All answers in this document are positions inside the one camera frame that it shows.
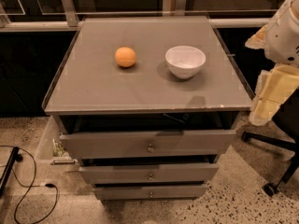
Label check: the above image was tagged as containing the clear plastic storage bin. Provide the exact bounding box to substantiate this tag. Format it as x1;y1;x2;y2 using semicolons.
35;117;76;165

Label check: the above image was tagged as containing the black office chair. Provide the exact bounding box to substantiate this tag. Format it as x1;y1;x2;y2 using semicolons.
241;90;299;197

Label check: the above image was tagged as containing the metal railing with glass panels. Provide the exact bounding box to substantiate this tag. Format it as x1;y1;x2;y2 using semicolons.
0;0;285;32

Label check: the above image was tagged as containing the grey bottom drawer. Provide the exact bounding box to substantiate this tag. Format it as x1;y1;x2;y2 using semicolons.
93;184;207;201

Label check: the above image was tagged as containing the black floor stand base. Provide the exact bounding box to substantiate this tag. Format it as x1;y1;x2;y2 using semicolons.
0;147;20;198

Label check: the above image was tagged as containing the grey middle drawer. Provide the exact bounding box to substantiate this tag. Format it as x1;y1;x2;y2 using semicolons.
79;163;219;184

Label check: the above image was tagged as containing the orange fruit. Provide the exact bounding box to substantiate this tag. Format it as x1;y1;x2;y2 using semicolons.
115;47;136;68

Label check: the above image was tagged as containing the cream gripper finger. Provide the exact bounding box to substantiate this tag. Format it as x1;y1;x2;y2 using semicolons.
249;63;299;126
245;25;267;49

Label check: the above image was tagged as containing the grey drawer cabinet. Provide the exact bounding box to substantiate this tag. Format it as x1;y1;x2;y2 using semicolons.
43;17;250;189

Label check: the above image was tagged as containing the grey top drawer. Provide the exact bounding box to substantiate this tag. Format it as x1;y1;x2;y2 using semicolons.
60;130;235;160

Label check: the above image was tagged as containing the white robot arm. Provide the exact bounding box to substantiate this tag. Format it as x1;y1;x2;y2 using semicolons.
245;0;299;126

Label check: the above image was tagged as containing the grey drawer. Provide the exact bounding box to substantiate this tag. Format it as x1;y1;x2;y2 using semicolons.
93;184;207;201
60;130;235;160
79;163;219;184

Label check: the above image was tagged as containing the black snack bar wrapper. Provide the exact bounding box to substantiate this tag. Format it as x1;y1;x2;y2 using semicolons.
163;113;190;124

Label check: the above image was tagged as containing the white bowl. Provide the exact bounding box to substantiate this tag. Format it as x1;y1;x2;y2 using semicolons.
165;46;206;79

